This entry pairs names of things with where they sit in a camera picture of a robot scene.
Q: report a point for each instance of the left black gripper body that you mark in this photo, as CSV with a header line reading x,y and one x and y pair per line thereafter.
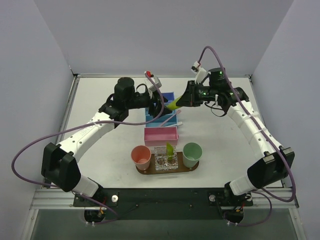
x,y
155,104

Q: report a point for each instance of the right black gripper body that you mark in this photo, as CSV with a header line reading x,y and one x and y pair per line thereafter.
x,y
192,93

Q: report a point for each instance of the yellow-green toothpaste tube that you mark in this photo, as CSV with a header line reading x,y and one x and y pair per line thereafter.
x,y
169,152
173,105

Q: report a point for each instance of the pink toothbrush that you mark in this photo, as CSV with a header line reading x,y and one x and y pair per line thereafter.
x,y
167,120

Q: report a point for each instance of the white toothbrush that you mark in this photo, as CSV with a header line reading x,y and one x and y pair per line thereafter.
x,y
175,125

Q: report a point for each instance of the pink plastic cup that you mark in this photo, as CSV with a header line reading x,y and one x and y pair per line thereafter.
x,y
141,156

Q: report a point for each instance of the green plastic cup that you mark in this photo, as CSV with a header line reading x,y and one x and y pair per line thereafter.
x,y
192,153

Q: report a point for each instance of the clear textured plastic box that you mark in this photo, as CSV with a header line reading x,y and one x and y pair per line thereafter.
x,y
164,162

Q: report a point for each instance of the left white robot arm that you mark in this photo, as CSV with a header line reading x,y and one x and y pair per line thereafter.
x,y
60,161

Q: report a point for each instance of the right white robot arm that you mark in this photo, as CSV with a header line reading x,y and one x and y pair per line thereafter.
x,y
273,160

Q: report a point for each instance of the light blue toothpaste bin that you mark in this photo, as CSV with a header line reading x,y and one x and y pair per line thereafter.
x,y
172,111

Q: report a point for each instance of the light blue toothbrush bin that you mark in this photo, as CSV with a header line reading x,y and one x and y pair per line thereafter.
x,y
157,122

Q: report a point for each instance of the brown wooden oval tray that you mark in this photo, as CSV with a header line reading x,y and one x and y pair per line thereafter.
x,y
151,170

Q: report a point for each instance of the dark blue bin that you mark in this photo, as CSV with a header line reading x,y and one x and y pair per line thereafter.
x,y
170,96

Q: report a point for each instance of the pink bin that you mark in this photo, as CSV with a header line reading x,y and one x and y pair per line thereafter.
x,y
160,136

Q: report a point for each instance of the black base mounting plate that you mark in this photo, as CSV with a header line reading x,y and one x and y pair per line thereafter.
x,y
171,203

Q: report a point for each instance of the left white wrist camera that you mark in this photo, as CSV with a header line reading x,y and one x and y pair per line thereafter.
x,y
152,82

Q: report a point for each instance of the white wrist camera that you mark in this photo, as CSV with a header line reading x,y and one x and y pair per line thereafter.
x,y
152,82
199,71

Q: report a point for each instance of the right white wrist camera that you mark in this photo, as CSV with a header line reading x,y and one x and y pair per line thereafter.
x,y
199,71

